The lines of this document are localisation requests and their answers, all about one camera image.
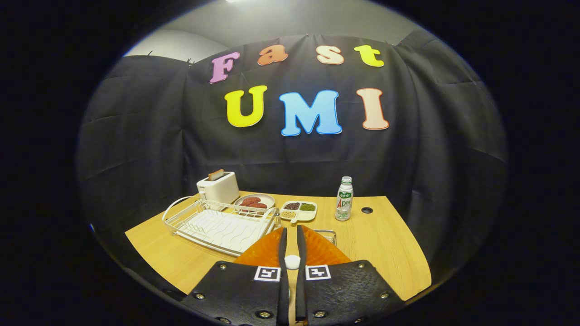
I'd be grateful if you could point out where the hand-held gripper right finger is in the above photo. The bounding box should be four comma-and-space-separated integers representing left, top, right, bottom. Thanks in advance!
295, 225, 406, 326

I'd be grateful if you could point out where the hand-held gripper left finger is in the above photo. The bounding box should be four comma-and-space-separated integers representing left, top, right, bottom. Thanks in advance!
181, 225, 290, 326

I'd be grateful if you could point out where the beige round plate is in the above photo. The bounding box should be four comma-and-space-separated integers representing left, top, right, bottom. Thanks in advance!
234, 193, 276, 213

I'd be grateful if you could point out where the white divided tray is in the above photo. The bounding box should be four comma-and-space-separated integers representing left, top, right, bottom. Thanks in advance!
280, 201, 318, 225

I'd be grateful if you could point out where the white drink bottle green cap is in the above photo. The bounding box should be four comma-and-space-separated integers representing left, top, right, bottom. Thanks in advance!
335, 176, 354, 222

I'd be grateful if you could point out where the white drip tray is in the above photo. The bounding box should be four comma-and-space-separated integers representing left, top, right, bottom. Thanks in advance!
179, 209, 272, 254

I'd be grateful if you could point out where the white toaster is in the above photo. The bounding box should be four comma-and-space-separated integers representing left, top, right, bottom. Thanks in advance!
196, 171, 240, 204

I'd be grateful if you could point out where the black backdrop cloth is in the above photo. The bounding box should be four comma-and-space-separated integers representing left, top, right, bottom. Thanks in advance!
75, 29, 508, 290

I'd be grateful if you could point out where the white wire dish rack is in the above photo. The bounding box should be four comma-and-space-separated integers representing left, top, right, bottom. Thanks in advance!
162, 196, 281, 257

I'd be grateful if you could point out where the metal wire basket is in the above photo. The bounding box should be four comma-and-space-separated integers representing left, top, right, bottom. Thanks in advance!
313, 230, 337, 247

